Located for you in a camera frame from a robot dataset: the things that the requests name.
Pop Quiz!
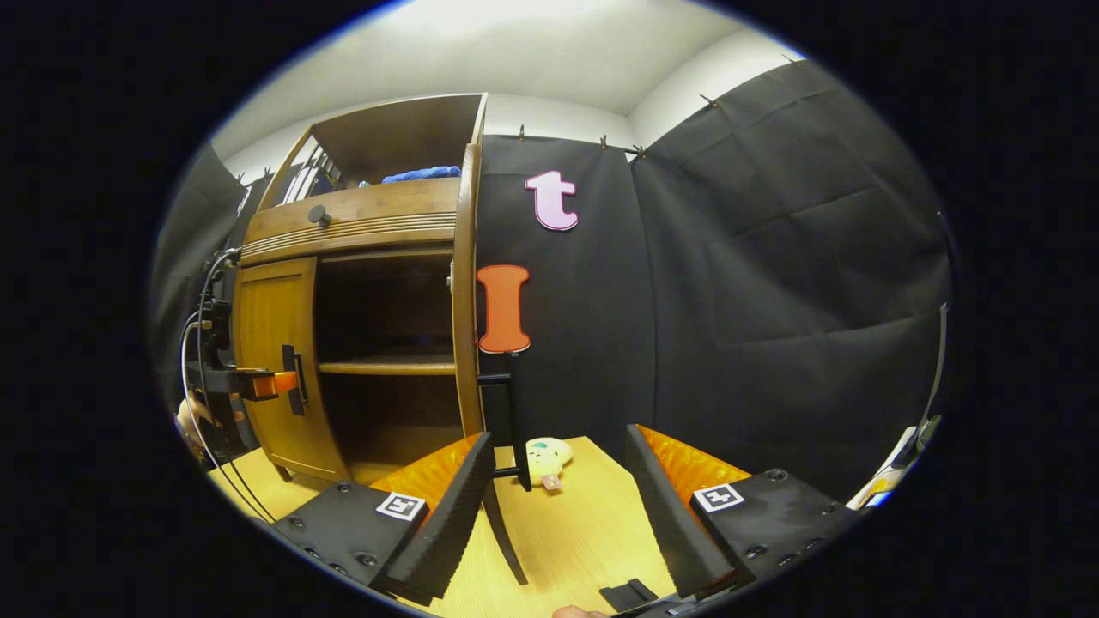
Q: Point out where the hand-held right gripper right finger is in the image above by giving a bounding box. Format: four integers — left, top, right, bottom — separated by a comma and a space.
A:
624, 424, 862, 602

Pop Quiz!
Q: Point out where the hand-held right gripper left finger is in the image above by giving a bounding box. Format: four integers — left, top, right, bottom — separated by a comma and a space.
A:
262, 432, 499, 606

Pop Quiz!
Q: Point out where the black door handle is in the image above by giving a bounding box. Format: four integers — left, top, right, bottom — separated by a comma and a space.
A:
282, 345, 308, 416
478, 352, 531, 492

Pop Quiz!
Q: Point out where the wooden cabinet door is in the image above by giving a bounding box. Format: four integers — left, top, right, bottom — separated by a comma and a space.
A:
234, 256, 349, 482
451, 142, 529, 586

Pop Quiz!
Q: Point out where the wooden double-door shoe cabinet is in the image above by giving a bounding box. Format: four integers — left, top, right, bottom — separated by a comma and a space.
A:
232, 93, 489, 486

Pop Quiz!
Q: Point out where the wooden inner cabinet shelf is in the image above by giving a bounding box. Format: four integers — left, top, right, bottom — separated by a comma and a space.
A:
319, 356, 458, 377

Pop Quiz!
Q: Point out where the wooden cabinet drawer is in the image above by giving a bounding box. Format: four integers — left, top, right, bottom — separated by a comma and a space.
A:
240, 178, 460, 265

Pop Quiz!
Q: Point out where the yellow plush toy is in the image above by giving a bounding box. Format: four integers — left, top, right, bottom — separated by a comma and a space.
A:
525, 437, 574, 492

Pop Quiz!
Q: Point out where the black backdrop cloth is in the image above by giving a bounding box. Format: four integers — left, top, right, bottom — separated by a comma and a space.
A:
150, 58, 956, 507

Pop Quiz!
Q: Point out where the blue folded towel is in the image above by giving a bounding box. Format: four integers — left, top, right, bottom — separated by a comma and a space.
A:
381, 166, 462, 185

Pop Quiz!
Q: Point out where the white cable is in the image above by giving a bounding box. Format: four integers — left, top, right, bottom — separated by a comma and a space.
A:
179, 313, 207, 413

